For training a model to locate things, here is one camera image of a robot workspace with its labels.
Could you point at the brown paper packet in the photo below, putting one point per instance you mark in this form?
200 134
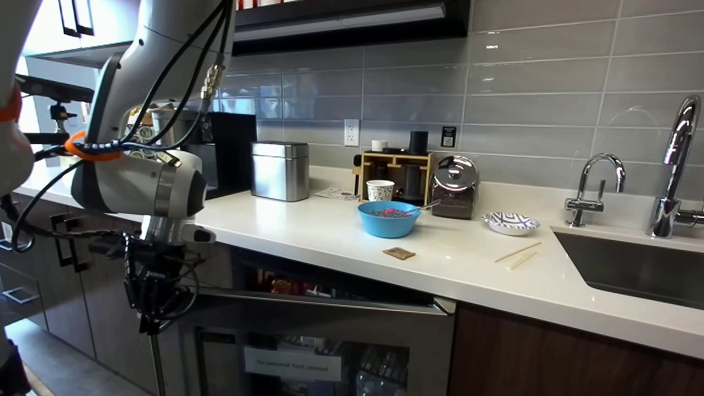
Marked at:
398 253

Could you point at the small white cup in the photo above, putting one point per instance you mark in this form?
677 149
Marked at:
377 146

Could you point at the dark brown wooden cabinet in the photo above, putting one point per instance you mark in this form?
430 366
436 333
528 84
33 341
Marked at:
558 360

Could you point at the black wall shelf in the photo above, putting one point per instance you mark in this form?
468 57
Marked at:
353 25

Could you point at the black wall outlet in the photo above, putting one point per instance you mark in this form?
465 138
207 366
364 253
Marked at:
448 138

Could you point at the wooden countertop organizer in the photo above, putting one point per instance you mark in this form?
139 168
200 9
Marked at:
392 159

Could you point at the silver metal canister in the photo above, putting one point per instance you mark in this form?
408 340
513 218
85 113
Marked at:
280 172

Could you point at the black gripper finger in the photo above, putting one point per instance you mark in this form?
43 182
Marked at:
151 319
168 318

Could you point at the patterned small plate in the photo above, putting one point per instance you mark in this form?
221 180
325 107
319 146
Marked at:
512 223

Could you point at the grey cabinet door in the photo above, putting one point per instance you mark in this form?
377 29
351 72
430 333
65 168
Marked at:
95 322

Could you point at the steel sink basin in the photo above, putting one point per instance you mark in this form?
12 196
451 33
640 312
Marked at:
639 268

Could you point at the glass jar with metal lid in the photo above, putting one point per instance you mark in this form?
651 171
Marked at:
454 187

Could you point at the blue bowl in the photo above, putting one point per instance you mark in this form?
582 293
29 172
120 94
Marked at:
387 223

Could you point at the wooden chopstick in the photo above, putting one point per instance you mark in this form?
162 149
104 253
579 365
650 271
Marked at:
525 260
517 252

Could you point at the black coffee machine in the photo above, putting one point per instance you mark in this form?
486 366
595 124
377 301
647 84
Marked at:
233 151

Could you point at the gold patterned container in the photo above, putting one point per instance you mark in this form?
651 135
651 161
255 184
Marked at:
145 121

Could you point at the beverage fridge body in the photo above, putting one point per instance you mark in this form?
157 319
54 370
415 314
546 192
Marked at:
309 282

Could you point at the white wall outlet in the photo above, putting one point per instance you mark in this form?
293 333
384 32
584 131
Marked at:
351 134

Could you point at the black cylindrical container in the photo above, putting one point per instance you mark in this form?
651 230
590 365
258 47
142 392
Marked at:
419 145

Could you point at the white paper cup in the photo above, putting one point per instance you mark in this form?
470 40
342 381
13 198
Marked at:
379 191

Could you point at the small chrome faucet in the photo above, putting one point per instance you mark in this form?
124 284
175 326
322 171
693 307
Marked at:
579 209

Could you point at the pink packets pile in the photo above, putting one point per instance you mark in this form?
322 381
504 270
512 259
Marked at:
391 212

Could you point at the tall chrome faucet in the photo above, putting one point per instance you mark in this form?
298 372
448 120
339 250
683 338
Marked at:
673 161

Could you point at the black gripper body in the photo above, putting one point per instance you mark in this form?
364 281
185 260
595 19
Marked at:
157 271

